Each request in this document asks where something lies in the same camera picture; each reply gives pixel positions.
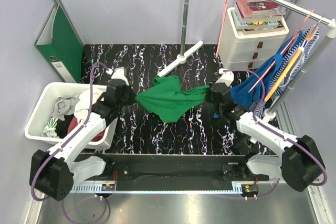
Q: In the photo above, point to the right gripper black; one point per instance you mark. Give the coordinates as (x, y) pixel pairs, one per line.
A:
(209, 93)

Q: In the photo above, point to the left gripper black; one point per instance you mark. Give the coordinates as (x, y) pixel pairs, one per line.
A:
(133, 95)

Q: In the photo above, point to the green tank top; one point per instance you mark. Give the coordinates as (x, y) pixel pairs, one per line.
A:
(167, 100)

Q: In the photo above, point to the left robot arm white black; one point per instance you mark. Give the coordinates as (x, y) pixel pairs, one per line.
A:
(55, 171)

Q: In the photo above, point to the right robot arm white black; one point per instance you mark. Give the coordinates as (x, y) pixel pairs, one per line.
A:
(297, 159)

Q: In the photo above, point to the blue tank top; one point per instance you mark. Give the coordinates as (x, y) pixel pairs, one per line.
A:
(249, 92)

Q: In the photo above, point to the blue white striped top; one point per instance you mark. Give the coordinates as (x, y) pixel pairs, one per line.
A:
(298, 53)

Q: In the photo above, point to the orange wooden hanger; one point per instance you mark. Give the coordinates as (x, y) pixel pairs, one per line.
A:
(268, 96)

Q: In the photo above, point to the white garment in bin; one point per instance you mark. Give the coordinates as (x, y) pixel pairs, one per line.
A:
(82, 107)

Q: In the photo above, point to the white three-drawer unit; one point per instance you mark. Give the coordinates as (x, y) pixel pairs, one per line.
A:
(241, 50)

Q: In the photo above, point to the maroon garment in bin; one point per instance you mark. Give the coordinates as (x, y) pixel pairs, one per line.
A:
(73, 124)

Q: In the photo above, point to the metal clothes rack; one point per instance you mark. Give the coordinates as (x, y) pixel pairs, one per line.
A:
(270, 113)

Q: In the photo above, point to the grey garment in bin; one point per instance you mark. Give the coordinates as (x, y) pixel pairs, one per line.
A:
(63, 107)

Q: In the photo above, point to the middle book teal cover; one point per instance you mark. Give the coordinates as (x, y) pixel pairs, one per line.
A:
(238, 20)

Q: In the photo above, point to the white laundry bin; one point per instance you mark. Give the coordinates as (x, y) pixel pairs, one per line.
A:
(45, 105)

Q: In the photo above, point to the green white striped garment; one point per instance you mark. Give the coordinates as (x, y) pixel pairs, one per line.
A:
(50, 129)

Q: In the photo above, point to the green lever arch binder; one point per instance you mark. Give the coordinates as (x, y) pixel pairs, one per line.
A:
(59, 45)

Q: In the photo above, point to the bottom book yellow black cover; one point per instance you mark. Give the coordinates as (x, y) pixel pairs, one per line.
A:
(260, 27)

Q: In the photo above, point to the top book pink cover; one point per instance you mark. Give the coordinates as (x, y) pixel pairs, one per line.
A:
(259, 8)

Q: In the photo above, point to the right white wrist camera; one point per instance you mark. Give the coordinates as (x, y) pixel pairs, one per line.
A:
(226, 76)

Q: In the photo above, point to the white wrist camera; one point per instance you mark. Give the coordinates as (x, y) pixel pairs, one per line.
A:
(226, 76)
(118, 73)

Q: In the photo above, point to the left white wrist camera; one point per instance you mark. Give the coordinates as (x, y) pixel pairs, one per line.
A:
(118, 73)

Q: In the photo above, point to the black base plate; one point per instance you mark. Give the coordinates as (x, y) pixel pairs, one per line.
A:
(148, 173)

